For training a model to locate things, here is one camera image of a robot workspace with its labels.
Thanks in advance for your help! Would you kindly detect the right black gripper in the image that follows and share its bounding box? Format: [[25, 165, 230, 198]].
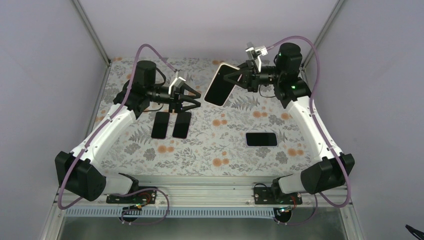
[[223, 60, 283, 92]]

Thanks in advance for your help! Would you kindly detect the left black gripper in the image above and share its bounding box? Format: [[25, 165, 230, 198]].
[[146, 83, 201, 113]]

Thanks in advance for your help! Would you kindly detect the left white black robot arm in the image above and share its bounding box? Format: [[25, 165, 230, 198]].
[[54, 60, 201, 203]]

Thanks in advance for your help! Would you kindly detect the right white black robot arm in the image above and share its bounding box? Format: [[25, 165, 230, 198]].
[[224, 42, 355, 204]]

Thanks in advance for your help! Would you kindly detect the phone in grey case bottom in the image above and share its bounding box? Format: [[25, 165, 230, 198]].
[[245, 132, 278, 147]]

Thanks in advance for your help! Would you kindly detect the floral table mat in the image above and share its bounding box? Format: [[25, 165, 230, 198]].
[[86, 56, 316, 177]]

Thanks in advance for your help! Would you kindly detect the black object bottom corner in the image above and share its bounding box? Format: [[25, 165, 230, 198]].
[[405, 224, 424, 240]]

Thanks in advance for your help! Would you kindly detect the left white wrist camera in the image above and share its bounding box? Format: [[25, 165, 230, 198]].
[[168, 76, 186, 95]]

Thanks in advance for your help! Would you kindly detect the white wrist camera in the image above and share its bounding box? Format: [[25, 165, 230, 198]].
[[245, 42, 268, 73], [168, 76, 186, 95]]

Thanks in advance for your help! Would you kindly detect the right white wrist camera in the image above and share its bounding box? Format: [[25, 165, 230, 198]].
[[245, 42, 268, 73]]

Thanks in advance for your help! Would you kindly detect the right aluminium corner post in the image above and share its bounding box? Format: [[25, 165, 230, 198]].
[[303, 0, 346, 67]]

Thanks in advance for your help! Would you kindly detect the aluminium corner post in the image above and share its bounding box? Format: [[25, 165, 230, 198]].
[[303, 0, 346, 67], [71, 0, 111, 66]]

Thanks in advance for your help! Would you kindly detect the left aluminium corner post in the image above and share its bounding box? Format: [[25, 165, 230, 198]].
[[71, 0, 111, 66]]

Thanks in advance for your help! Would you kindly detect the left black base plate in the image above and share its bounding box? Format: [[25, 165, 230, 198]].
[[106, 186, 158, 205]]

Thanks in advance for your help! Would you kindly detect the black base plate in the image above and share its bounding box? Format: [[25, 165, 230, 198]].
[[253, 185, 303, 205], [106, 186, 158, 205]]

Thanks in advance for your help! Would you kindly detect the aluminium rail frame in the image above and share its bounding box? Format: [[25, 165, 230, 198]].
[[41, 176, 364, 240]]

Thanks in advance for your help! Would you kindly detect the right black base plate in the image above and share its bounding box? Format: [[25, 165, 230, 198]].
[[253, 185, 303, 205]]

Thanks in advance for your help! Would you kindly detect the slotted grey cable duct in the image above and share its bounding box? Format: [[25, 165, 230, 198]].
[[65, 206, 275, 219]]

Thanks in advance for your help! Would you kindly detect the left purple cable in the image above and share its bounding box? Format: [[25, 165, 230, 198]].
[[57, 43, 180, 226]]

